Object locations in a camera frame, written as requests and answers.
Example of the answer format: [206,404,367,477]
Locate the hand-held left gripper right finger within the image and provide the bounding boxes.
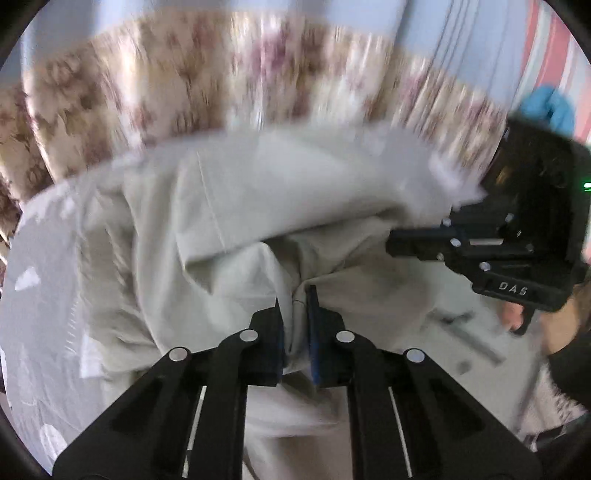
[305,285,541,480]

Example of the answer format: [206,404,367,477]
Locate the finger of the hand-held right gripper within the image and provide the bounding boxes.
[386,203,519,246]
[386,244,496,283]

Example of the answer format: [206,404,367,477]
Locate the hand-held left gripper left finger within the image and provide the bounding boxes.
[52,298,284,480]

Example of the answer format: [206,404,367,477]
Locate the beige hooded zip jacket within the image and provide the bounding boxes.
[78,124,550,480]

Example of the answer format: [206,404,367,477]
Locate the person's right hand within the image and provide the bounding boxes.
[501,277,591,356]

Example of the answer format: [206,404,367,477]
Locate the blue cloth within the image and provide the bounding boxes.
[516,85,576,140]

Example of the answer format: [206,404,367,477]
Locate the grey printed bed sheet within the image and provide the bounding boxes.
[0,152,155,476]

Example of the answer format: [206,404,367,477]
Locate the blue curtain with floral border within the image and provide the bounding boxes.
[0,0,548,217]

